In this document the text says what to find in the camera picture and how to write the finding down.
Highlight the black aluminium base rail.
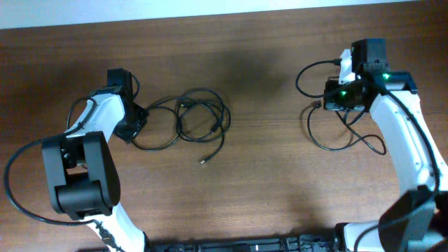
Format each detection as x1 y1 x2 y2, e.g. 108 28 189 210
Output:
80 232 337 252

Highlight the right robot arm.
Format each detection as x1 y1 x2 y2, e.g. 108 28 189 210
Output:
323 38 447 251

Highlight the black usb cable bundle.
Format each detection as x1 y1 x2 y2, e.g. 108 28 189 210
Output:
129 87 232 165

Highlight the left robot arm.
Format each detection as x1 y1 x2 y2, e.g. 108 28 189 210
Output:
42 69 148 251

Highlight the black usb cable separated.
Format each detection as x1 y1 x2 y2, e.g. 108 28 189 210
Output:
303 100 387 156

